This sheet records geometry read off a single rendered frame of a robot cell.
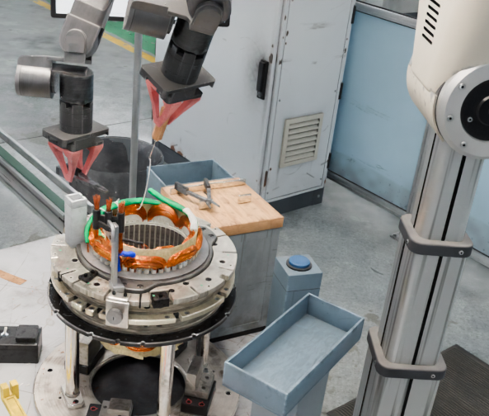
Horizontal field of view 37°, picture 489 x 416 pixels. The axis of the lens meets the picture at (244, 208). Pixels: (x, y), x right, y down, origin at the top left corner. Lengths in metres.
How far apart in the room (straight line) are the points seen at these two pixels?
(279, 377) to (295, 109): 2.59
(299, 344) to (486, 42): 0.54
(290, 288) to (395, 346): 0.22
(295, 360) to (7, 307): 0.75
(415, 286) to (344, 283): 2.07
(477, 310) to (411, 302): 2.10
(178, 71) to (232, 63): 2.60
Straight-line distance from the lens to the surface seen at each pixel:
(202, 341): 1.45
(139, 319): 1.18
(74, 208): 1.25
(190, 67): 1.09
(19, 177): 2.36
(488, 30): 1.08
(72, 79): 1.28
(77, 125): 1.31
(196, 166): 1.72
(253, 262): 1.53
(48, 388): 1.45
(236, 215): 1.49
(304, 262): 1.40
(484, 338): 3.26
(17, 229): 3.61
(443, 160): 1.22
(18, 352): 1.53
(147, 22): 1.05
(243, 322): 1.61
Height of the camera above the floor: 1.75
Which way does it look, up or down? 27 degrees down
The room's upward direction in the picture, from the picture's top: 7 degrees clockwise
